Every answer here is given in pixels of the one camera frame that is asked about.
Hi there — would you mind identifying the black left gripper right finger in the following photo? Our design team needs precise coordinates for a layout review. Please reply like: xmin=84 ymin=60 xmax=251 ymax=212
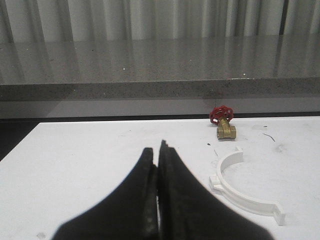
xmin=158 ymin=141 xmax=273 ymax=240

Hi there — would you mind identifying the white half pipe clamp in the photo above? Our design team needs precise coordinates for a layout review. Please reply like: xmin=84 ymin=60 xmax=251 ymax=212
xmin=209 ymin=146 xmax=286 ymax=226

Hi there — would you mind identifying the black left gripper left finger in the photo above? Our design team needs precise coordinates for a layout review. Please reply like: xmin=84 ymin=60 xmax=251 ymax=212
xmin=53 ymin=147 xmax=158 ymax=240

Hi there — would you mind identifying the brass valve red handwheel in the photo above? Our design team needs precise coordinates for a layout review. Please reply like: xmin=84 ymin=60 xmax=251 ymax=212
xmin=209 ymin=105 xmax=237 ymax=140

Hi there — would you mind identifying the grey stone counter ledge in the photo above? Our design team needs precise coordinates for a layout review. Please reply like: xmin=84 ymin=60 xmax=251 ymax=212
xmin=0 ymin=34 xmax=320 ymax=118

